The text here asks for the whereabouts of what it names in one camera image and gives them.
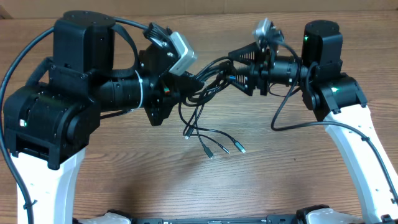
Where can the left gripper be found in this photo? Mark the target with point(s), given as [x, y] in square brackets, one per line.
[168, 91]

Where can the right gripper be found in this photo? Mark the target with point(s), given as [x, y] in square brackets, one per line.
[261, 68]

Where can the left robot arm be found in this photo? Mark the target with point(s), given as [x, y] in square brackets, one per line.
[47, 123]

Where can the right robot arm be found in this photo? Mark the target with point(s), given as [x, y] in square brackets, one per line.
[339, 105]

